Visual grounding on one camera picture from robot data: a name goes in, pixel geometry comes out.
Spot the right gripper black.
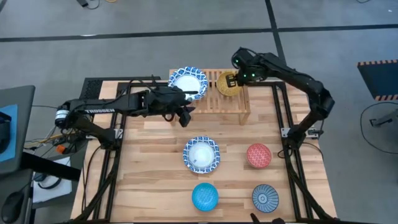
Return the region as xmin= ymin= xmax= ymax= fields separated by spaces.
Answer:
xmin=228 ymin=63 xmax=268 ymax=88

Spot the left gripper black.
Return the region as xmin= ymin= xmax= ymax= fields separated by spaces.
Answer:
xmin=146 ymin=86 xmax=199 ymax=121

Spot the yellow patterned ceramic bowl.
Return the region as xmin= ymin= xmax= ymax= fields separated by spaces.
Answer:
xmin=216 ymin=71 xmax=243 ymax=97

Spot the blue white patterned paper bowl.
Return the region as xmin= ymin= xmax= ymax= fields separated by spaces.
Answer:
xmin=168 ymin=66 xmax=208 ymax=101
xmin=182 ymin=136 xmax=221 ymax=174

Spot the red wave-patterned ceramic bowl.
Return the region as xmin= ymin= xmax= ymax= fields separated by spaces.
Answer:
xmin=246 ymin=143 xmax=272 ymax=169

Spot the turquoise bowl with orange outside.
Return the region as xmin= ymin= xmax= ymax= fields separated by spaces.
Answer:
xmin=192 ymin=182 xmax=220 ymax=212

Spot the blue-grey radial-striped ceramic bowl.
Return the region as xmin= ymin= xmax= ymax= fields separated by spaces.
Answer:
xmin=251 ymin=184 xmax=280 ymax=213

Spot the wooden slatted shelf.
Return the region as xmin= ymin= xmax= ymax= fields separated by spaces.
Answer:
xmin=169 ymin=68 xmax=251 ymax=126

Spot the black perforated panel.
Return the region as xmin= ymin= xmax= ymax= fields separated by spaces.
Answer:
xmin=80 ymin=78 xmax=104 ymax=100

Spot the dark mat with orange stripes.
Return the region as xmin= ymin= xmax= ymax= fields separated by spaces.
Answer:
xmin=356 ymin=59 xmax=398 ymax=102

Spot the black bar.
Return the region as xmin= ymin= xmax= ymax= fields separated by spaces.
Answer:
xmin=20 ymin=151 xmax=82 ymax=182

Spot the grey stand foot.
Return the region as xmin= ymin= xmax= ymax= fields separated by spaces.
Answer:
xmin=369 ymin=108 xmax=398 ymax=128

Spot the white paper sheet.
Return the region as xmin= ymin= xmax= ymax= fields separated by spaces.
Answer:
xmin=32 ymin=157 xmax=73 ymax=203

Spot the grey desk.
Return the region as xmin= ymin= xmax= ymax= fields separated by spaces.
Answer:
xmin=0 ymin=85 xmax=37 ymax=224

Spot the blue desk mat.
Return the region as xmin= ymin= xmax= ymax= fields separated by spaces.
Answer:
xmin=0 ymin=104 xmax=19 ymax=162

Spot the black computer mouse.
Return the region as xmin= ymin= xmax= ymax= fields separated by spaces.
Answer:
xmin=1 ymin=190 xmax=25 ymax=223

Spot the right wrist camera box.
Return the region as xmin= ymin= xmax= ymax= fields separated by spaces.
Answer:
xmin=231 ymin=46 xmax=253 ymax=68

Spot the black metal rig frame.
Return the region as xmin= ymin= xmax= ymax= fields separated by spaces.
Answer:
xmin=71 ymin=76 xmax=340 ymax=224

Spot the black camera on mount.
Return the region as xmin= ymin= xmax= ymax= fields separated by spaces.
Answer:
xmin=250 ymin=213 xmax=287 ymax=224

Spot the black floor cable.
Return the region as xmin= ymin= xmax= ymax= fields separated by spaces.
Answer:
xmin=359 ymin=101 xmax=398 ymax=155

